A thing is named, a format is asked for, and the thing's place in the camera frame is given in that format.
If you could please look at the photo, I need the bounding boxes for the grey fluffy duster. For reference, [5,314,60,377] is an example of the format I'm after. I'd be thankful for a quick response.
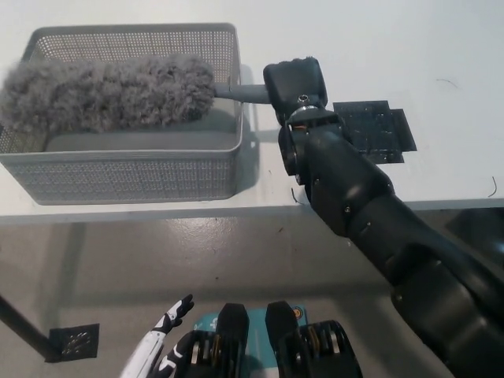
[0,54,272,135]

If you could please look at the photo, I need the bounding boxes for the grey perforated plastic basket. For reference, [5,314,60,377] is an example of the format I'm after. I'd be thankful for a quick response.
[0,22,245,206]

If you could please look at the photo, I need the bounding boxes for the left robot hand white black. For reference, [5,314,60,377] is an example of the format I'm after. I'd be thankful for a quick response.
[119,293,196,378]

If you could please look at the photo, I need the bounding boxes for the black robot torso teal tops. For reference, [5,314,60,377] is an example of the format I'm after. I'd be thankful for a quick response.
[172,301,363,378]

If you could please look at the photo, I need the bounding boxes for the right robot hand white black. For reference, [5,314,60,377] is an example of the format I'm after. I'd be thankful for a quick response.
[262,56,330,124]

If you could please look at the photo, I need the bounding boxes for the black tape patch on table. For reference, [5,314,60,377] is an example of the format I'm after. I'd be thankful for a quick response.
[332,99,418,166]

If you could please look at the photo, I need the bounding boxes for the black table leg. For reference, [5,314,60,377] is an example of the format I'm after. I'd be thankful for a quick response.
[0,293,54,358]

